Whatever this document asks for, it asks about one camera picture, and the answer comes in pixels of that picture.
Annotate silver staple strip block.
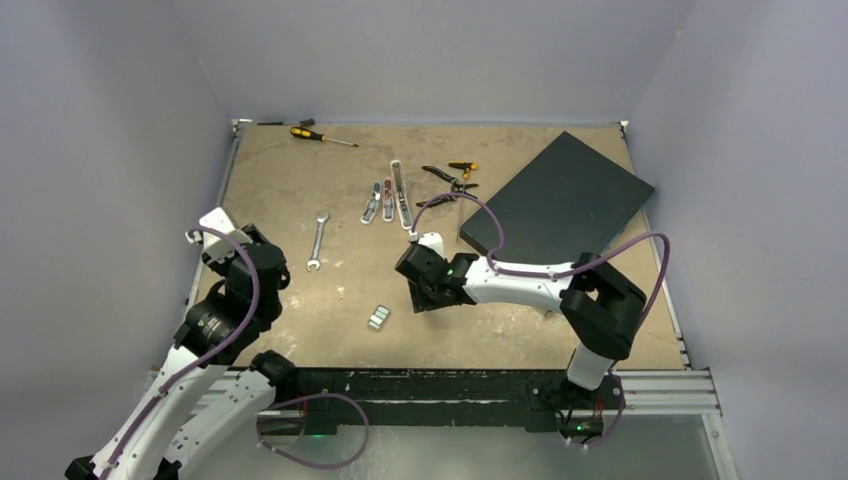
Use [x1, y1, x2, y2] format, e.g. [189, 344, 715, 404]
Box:
[367, 305, 391, 330]

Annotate red silver stapler insert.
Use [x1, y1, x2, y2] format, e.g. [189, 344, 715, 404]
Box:
[382, 177, 395, 223]

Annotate silver stapler magazine tray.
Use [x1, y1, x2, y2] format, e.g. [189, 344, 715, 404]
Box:
[360, 182, 383, 224]

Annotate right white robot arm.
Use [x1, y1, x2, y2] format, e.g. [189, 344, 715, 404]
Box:
[395, 240, 648, 407]

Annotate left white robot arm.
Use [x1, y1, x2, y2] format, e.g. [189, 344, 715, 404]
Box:
[65, 220, 298, 479]

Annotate silver open-end wrench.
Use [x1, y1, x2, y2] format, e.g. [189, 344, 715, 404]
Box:
[306, 211, 330, 272]

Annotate small yellow black screwdriver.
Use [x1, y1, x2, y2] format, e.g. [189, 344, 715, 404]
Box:
[447, 162, 478, 180]

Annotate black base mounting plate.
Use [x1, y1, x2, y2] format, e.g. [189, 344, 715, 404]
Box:
[275, 367, 621, 437]

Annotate black flat box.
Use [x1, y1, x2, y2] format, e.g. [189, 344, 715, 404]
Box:
[486, 132, 655, 264]

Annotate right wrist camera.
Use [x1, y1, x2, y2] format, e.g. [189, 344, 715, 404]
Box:
[409, 231, 447, 259]

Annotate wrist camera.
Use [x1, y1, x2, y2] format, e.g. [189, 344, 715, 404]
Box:
[184, 207, 253, 265]
[409, 231, 447, 259]

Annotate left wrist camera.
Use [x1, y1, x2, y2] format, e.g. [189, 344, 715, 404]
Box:
[184, 207, 253, 265]

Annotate black handled pliers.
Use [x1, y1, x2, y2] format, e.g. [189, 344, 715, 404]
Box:
[421, 166, 478, 207]

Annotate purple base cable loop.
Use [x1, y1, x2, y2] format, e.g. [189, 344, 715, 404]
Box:
[255, 394, 369, 470]

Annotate aluminium frame rail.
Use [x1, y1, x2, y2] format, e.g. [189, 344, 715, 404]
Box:
[556, 369, 721, 419]

